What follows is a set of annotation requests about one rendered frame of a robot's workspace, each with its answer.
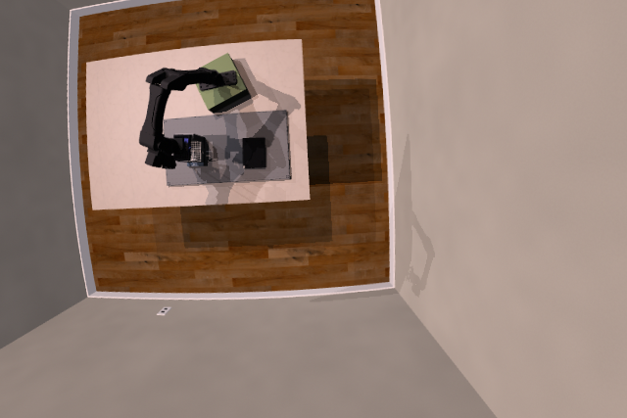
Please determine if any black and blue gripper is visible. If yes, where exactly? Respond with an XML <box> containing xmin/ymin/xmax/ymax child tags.
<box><xmin>168</xmin><ymin>138</ymin><xmax>191</xmax><ymax>154</ymax></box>

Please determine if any white well plate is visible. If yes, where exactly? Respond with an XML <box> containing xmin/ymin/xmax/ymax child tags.
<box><xmin>191</xmin><ymin>138</ymin><xmax>203</xmax><ymax>162</ymax></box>

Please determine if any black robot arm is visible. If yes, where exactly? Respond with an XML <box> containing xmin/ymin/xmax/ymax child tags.
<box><xmin>139</xmin><ymin>68</ymin><xmax>237</xmax><ymax>169</ymax></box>

